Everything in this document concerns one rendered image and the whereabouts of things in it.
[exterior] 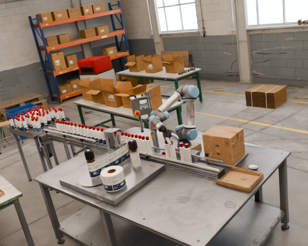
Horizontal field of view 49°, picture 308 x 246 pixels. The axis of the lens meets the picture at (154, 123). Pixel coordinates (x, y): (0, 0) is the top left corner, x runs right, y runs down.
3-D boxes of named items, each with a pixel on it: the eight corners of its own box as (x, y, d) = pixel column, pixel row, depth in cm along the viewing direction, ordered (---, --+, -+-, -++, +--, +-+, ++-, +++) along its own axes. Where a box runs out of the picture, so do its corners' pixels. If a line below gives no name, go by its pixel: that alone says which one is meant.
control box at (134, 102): (132, 114, 352) (129, 97, 346) (148, 111, 355) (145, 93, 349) (134, 117, 343) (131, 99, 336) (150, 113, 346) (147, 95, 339)
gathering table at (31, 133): (25, 181, 545) (8, 127, 514) (58, 164, 587) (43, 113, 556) (50, 192, 497) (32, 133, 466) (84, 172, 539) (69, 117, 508)
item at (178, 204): (33, 180, 356) (33, 178, 355) (132, 127, 457) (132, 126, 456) (201, 252, 217) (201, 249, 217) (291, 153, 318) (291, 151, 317)
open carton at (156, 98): (130, 113, 524) (125, 91, 512) (152, 103, 557) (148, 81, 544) (147, 116, 498) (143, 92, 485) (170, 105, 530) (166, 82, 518)
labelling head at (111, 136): (107, 153, 372) (102, 131, 363) (116, 148, 380) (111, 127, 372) (116, 155, 362) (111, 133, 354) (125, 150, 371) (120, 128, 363)
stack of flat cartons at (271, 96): (245, 106, 705) (244, 91, 694) (258, 98, 739) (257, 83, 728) (275, 109, 660) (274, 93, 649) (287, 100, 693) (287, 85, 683)
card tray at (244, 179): (215, 183, 287) (215, 179, 285) (231, 170, 304) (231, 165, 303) (249, 192, 267) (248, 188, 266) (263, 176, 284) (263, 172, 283)
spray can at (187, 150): (185, 164, 317) (182, 144, 310) (188, 162, 320) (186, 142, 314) (189, 165, 314) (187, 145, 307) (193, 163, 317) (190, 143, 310)
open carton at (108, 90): (99, 107, 590) (95, 86, 577) (120, 99, 617) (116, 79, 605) (113, 109, 562) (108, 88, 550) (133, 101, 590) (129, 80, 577)
